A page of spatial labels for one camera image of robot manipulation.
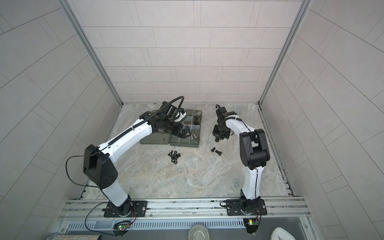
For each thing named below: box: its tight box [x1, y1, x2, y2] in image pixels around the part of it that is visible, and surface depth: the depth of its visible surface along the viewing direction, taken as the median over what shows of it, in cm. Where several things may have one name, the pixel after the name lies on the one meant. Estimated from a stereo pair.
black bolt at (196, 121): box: [193, 115, 200, 125], surface depth 107 cm
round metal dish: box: [187, 225, 211, 240], surface depth 65 cm
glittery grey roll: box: [46, 234, 102, 240], surface depth 62 cm
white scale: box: [270, 227, 296, 240], surface depth 64 cm
